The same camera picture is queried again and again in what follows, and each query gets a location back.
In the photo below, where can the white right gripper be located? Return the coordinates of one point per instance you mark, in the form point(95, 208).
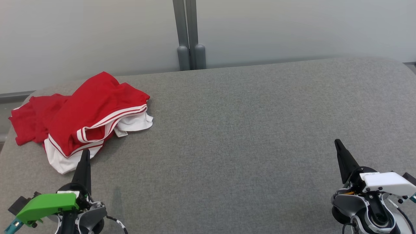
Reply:
point(386, 182)

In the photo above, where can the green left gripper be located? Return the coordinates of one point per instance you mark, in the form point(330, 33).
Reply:
point(45, 204)

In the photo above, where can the red white-trimmed shirt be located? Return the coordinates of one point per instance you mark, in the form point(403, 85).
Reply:
point(97, 104)

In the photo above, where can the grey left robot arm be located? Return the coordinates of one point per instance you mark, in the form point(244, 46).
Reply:
point(94, 214)

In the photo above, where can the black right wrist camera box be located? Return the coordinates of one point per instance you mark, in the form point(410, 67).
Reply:
point(410, 178)

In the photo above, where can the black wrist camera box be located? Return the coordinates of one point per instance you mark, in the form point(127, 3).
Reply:
point(19, 204)
point(410, 178)

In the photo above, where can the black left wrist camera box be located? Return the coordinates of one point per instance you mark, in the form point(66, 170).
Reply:
point(19, 204)

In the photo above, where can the teal right camera plug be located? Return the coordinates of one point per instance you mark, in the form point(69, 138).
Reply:
point(413, 197)

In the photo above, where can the teal camera plug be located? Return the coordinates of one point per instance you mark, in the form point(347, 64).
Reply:
point(12, 226)
point(413, 197)

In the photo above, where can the teal left camera plug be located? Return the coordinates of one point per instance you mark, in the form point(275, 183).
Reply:
point(12, 226)

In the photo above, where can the grey floor rail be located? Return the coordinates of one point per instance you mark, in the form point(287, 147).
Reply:
point(13, 97)

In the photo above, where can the grey partition post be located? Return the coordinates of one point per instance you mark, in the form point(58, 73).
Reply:
point(200, 57)
point(183, 58)

